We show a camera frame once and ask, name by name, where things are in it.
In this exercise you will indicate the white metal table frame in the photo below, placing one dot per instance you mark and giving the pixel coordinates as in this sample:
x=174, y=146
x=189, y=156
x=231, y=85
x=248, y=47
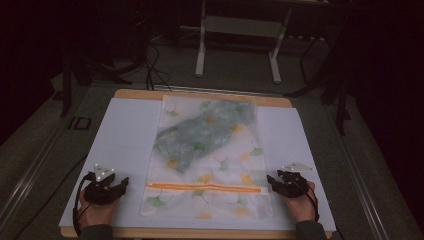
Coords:
x=238, y=28

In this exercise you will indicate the leaf print mesh laundry bag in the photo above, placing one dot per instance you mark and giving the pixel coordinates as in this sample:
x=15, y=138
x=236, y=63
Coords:
x=206, y=186

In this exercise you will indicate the wooden table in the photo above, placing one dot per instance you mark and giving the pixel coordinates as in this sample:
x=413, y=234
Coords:
x=140, y=94

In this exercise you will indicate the person's right hand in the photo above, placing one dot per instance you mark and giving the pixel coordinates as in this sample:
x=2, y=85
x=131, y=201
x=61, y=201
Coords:
x=301, y=206

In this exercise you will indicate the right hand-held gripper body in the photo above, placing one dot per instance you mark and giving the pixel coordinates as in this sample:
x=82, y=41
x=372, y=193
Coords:
x=295, y=185

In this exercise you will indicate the person's left hand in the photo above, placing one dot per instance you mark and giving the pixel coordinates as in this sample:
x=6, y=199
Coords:
x=96, y=213

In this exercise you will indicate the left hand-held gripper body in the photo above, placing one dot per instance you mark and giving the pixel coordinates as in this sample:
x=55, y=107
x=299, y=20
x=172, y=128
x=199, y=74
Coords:
x=100, y=191

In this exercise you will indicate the black floor socket plate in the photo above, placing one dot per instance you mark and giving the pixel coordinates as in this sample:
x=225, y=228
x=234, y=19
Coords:
x=80, y=123

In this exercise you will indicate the black metal stand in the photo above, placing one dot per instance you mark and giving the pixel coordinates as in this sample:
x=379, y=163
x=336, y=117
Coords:
x=66, y=86
x=340, y=100

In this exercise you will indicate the white board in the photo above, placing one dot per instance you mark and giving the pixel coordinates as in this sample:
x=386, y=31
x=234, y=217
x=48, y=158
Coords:
x=126, y=140

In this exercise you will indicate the blue-green garment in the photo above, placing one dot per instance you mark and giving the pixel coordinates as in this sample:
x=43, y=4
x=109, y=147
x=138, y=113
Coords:
x=203, y=133

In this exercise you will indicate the metal floor rail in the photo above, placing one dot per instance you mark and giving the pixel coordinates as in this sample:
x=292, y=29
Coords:
x=356, y=176
x=30, y=176

